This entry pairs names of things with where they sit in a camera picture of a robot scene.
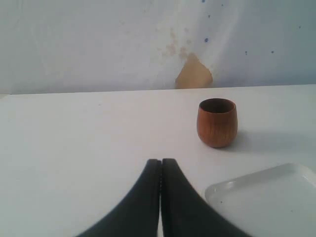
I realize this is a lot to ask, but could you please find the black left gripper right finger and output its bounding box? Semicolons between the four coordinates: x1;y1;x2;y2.
160;158;249;237

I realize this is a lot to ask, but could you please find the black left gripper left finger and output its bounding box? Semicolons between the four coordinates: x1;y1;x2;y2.
79;159;162;237

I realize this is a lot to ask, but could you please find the brown wooden cup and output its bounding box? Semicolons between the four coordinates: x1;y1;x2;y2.
197;98;238;148

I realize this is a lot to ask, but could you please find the white rectangular tray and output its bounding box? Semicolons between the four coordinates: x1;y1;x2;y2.
205;163;316;237

